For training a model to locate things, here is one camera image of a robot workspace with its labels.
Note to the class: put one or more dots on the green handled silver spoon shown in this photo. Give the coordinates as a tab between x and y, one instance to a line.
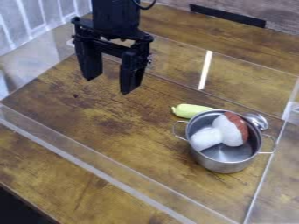
190	110

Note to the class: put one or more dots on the black strip on table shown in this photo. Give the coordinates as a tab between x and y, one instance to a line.
246	20

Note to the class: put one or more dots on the clear acrylic barrier panel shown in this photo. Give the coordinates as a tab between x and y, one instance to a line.
185	209

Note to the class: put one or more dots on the white plush mushroom red cap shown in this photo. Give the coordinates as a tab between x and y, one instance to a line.
229	130

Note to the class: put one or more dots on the silver metal pot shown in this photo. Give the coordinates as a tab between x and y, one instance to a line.
221	158

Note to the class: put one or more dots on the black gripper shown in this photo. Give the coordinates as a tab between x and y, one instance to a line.
93	41

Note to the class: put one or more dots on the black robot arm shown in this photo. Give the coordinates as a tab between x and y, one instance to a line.
115	15

